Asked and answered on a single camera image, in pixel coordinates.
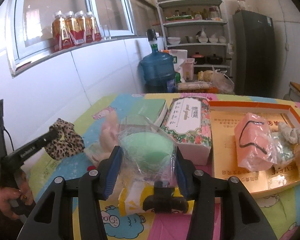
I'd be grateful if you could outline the leopard print scrunchie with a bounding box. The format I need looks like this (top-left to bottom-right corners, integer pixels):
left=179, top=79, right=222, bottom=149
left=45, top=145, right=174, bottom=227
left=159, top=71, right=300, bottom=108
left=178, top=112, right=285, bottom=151
left=44, top=118, right=85, bottom=160

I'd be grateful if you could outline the pink pouch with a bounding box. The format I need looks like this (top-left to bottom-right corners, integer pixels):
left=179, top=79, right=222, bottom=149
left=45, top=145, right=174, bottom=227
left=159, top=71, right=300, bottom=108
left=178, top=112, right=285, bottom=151
left=234, top=113, right=277, bottom=172

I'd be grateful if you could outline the green white wipes pack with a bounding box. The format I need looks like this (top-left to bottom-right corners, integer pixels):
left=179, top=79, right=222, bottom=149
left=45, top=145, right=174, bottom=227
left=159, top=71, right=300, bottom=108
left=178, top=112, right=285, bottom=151
left=271, top=132, right=294, bottom=166

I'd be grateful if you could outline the yellow cartoon tissue pack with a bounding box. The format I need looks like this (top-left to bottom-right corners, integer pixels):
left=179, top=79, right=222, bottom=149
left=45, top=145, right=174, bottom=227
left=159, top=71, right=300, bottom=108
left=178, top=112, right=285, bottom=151
left=119, top=181, right=194, bottom=216

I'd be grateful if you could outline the floral white scrunchie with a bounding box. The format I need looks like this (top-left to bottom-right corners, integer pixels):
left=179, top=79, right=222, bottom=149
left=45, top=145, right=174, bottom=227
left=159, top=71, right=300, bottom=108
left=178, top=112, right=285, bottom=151
left=278, top=122, right=300, bottom=145

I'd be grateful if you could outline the pink plush bunny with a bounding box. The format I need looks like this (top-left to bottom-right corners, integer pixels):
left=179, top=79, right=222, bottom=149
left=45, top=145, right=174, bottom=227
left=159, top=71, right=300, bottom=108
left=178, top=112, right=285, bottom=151
left=84, top=111, right=119, bottom=167

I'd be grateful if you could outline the green sponge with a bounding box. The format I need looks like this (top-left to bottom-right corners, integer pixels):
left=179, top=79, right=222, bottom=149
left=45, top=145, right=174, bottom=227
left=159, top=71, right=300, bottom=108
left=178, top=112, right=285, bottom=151
left=118, top=115, right=177, bottom=187

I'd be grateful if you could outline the left hand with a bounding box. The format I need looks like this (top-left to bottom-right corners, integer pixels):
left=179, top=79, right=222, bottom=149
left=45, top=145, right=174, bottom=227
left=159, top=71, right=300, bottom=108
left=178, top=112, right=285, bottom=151
left=0, top=170, right=35, bottom=231

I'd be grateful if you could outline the colorful cartoon bedsheet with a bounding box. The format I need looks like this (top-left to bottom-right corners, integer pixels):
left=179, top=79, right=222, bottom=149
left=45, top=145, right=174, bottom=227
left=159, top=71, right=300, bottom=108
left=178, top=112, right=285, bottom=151
left=29, top=93, right=300, bottom=239

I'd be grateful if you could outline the orange gold shallow box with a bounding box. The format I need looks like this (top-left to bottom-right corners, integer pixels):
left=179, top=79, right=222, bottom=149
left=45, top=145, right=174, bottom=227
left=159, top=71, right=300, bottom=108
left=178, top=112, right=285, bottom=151
left=209, top=101, right=300, bottom=198

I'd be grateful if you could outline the floral tissue box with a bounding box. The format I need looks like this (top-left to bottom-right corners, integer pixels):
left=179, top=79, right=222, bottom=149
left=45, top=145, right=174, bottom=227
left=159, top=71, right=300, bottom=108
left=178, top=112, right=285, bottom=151
left=161, top=96, right=212, bottom=166

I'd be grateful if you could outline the orange drink bottle pack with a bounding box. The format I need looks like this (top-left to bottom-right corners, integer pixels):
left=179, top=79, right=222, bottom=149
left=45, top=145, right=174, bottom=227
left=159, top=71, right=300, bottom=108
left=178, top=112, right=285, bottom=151
left=52, top=10, right=102, bottom=51

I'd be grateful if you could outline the plastic bag of food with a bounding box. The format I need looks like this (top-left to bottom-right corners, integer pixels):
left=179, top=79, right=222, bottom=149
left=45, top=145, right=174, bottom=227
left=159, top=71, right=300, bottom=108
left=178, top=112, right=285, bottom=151
left=197, top=68, right=235, bottom=94

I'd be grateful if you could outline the green book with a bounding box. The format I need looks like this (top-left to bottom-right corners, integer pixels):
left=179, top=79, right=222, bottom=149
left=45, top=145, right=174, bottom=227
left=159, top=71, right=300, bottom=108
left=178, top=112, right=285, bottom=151
left=128, top=99, right=168, bottom=126

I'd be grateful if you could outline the pink plastic bin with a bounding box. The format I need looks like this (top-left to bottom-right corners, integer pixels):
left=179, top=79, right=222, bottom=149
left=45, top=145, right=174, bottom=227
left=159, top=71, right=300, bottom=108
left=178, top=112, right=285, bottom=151
left=182, top=58, right=195, bottom=81

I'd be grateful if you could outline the blue water jug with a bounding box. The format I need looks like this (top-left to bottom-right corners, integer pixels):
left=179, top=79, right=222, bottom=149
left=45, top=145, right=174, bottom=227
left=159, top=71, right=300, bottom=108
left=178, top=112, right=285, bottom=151
left=140, top=29, right=176, bottom=93

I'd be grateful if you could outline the white sack with green label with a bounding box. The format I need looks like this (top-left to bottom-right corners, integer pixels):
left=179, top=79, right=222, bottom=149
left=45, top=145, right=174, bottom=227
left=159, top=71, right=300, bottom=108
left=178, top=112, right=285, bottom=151
left=168, top=49, right=187, bottom=82

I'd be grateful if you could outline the black refrigerator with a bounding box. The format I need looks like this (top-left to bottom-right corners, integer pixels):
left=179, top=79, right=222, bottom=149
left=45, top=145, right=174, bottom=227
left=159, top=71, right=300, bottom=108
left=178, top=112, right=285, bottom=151
left=232, top=10, right=276, bottom=97

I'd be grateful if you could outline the metal shelf rack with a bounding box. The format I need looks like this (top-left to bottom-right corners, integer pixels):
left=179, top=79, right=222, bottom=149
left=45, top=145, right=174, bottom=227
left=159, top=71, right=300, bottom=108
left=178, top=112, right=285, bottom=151
left=157, top=0, right=233, bottom=76

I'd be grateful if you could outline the glass jar on fridge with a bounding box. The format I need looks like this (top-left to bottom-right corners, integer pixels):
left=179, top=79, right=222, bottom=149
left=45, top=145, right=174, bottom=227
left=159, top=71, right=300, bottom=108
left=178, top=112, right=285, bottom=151
left=236, top=0, right=246, bottom=12

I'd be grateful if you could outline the sliding window frame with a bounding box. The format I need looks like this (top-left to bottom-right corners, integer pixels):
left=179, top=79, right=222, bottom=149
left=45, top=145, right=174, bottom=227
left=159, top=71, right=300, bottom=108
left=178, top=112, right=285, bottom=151
left=12, top=0, right=136, bottom=61

